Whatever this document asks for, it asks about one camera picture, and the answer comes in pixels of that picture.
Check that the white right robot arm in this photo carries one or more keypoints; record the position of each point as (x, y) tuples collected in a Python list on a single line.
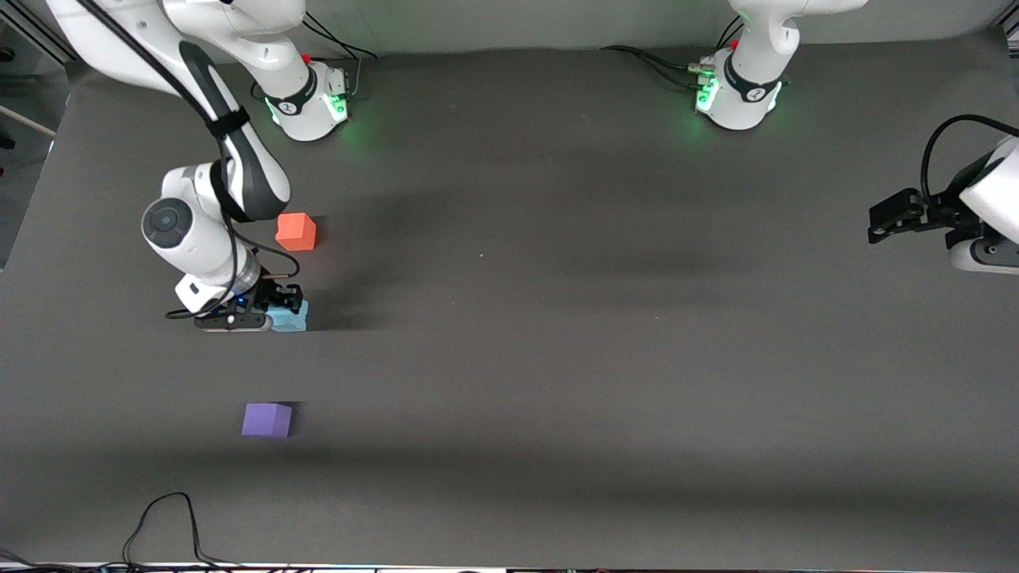
[(191, 239)]

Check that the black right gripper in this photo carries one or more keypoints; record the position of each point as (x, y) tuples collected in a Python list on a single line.
[(271, 297)]

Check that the light blue foam block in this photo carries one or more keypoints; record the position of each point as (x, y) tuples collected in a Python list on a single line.
[(293, 320)]

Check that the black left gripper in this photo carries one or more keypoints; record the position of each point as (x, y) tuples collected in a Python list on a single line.
[(938, 213)]

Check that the dark grey table mat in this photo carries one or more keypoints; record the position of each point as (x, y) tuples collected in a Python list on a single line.
[(557, 398)]

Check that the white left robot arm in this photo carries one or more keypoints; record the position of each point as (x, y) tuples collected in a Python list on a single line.
[(748, 79)]

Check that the orange foam block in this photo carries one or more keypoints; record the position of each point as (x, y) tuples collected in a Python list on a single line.
[(296, 231)]

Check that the purple foam block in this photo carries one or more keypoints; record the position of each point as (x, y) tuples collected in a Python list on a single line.
[(266, 420)]

